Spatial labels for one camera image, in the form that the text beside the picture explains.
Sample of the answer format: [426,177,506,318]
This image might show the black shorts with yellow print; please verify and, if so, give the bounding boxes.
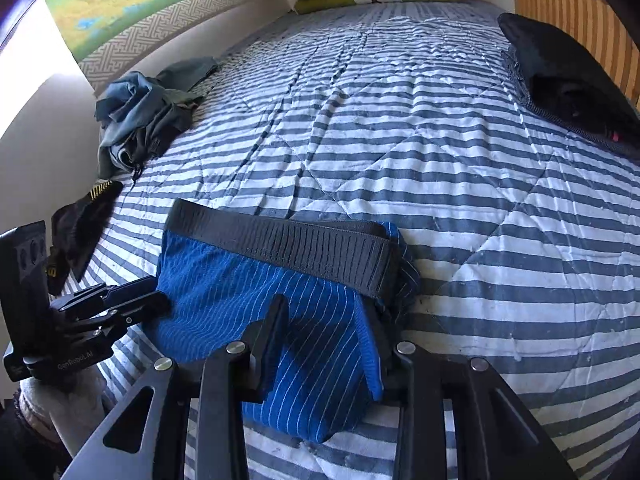
[45,180,125,293]

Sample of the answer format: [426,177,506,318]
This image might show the folded dark blue garment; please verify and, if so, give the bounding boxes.
[502,47,640,156]

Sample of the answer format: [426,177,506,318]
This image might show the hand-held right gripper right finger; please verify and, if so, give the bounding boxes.
[385,342,576,480]

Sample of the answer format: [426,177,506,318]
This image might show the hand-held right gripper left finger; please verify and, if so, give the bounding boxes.
[60,294,290,480]

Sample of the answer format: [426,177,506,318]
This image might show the blue white striped bed quilt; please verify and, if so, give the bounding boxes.
[75,0,640,480]

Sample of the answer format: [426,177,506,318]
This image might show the light blue denim jeans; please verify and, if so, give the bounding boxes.
[95,57,218,126]

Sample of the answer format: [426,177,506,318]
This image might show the landscape wall scroll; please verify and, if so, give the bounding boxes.
[42,0,281,96]

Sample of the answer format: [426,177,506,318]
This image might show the person's left forearm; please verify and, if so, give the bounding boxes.
[0,372,108,480]

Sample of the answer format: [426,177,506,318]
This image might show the grey drawstring shorts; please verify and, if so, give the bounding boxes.
[97,102,201,181]

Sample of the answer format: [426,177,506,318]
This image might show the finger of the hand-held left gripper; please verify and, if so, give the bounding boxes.
[107,292,172,331]
[102,275,160,306]

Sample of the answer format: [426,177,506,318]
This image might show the folded black garment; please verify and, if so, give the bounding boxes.
[498,12,640,143]

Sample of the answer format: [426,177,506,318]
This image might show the wooden slatted bed rail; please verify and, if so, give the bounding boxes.
[511,0,640,111]

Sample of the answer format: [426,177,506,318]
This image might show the blue striped boxer briefs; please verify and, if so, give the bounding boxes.
[142,199,421,443]

